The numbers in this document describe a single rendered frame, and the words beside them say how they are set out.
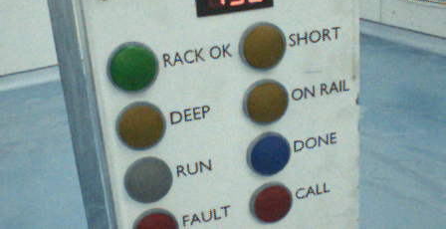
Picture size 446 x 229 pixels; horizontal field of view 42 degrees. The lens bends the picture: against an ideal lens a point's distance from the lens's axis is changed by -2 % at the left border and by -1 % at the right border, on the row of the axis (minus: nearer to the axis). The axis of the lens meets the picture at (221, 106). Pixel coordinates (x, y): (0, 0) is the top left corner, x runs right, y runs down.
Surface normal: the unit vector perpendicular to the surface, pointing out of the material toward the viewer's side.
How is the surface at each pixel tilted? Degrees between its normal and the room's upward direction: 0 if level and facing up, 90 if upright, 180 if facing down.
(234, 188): 90
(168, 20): 90
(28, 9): 90
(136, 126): 89
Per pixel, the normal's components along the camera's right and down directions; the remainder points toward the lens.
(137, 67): 0.36, 0.27
